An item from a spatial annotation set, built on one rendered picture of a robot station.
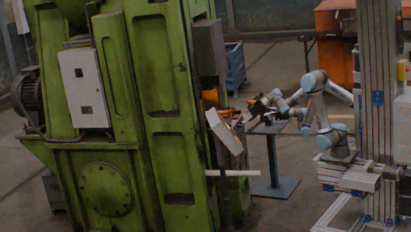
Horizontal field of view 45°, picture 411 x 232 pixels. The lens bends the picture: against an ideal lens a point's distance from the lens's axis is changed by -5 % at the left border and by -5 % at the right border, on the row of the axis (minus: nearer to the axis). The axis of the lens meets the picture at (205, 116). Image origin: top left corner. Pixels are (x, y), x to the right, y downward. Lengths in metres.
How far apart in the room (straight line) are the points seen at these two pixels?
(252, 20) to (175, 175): 8.07
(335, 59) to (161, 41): 4.04
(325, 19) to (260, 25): 4.66
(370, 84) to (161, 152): 1.74
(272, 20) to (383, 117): 8.36
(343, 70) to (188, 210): 3.95
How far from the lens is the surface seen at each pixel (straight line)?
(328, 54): 7.50
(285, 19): 11.76
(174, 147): 4.14
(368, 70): 3.61
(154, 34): 3.91
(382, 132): 3.73
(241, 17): 12.03
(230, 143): 3.59
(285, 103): 3.79
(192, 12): 4.02
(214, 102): 4.56
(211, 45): 3.98
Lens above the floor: 2.41
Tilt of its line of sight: 19 degrees down
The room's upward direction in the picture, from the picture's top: 9 degrees counter-clockwise
